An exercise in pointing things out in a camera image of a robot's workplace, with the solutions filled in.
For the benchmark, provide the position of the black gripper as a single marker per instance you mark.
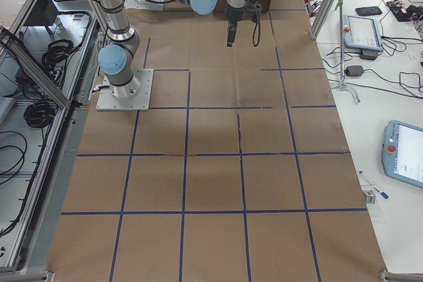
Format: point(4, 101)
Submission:
point(235, 14)

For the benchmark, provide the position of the teach pendant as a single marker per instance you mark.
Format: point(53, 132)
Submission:
point(402, 152)
point(361, 33)

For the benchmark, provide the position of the blue white pen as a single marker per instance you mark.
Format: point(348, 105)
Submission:
point(382, 193)

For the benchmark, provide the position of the black smartphone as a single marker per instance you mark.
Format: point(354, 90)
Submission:
point(368, 11)

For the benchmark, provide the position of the lower teach pendant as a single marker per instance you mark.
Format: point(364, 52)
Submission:
point(402, 152)

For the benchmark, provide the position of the black power adapter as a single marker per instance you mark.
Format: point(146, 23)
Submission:
point(354, 71)

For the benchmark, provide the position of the metal stand with green clip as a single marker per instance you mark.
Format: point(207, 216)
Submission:
point(342, 85)

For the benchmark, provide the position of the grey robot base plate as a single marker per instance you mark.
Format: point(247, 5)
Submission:
point(136, 95)

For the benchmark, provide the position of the aluminium frame post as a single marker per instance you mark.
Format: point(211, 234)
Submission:
point(327, 1)

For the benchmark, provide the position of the upper teach pendant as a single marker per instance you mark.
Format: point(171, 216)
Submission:
point(361, 33)

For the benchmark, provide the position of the small metal binder clip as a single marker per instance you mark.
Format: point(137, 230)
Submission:
point(369, 196)

